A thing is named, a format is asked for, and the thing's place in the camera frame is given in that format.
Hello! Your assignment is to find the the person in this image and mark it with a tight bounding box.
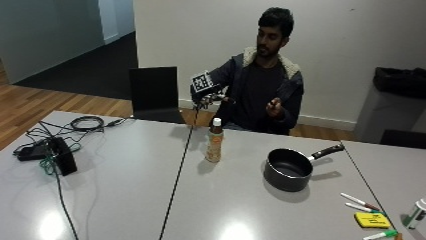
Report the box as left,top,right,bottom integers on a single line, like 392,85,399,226
207,7,306,136

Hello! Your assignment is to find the white marker cube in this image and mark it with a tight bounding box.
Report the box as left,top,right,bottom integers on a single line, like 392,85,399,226
189,70,215,94

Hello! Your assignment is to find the black chair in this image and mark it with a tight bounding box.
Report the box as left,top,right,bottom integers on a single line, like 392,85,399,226
128,66,186,125

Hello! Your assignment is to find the orange drink bottle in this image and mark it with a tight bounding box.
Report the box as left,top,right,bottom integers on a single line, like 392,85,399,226
205,117,225,164

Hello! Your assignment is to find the black saucepan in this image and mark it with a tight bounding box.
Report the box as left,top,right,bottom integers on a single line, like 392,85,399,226
262,143,346,193

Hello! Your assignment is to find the grey bin with black bag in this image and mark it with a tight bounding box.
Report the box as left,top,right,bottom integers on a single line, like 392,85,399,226
353,66,426,144

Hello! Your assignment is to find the dark chair back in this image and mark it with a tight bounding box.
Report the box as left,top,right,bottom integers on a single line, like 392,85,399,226
379,129,426,150

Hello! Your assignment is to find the white marker red tip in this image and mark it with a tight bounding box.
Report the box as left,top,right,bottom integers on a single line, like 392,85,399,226
339,192,382,212

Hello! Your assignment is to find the white marker green tip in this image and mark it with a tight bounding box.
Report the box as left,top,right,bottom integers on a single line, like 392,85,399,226
345,202,386,215

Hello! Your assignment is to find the black electronics box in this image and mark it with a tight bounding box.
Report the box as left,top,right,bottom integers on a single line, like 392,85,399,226
46,136,78,177

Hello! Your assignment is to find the yellow sticky note pad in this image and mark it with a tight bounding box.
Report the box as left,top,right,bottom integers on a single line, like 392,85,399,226
353,212,392,230

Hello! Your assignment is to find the black flat device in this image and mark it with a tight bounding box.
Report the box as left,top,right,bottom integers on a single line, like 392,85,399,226
16,143,50,162

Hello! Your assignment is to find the white marker green cap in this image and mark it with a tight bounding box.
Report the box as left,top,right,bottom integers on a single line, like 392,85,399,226
362,229,399,240

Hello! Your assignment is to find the white spray bottle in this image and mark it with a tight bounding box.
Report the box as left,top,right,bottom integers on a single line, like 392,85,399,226
404,197,426,230

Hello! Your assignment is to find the coiled black cable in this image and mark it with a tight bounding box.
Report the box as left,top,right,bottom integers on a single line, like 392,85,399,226
69,115,128,132

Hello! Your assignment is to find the green cable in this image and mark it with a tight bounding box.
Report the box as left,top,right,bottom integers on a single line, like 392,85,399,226
37,143,82,177

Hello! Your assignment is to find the long black cable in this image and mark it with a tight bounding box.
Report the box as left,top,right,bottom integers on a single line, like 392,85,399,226
52,166,81,240

